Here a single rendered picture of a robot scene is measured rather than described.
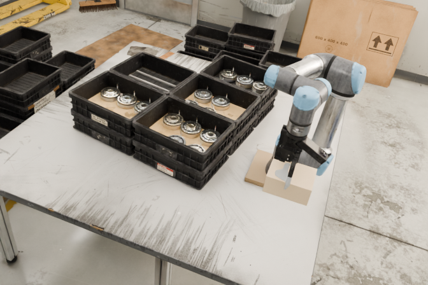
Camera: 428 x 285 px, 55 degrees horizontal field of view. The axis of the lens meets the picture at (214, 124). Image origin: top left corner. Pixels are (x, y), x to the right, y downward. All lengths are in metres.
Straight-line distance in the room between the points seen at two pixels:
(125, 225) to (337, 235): 1.56
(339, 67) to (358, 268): 1.44
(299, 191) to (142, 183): 0.80
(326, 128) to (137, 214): 0.88
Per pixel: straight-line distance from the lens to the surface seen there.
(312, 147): 1.39
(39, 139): 2.26
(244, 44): 3.70
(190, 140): 1.99
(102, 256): 2.57
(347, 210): 3.08
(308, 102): 1.27
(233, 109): 2.25
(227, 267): 1.69
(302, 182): 1.46
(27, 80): 3.18
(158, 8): 5.41
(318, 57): 1.71
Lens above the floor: 2.08
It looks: 36 degrees down
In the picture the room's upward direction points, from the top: 7 degrees clockwise
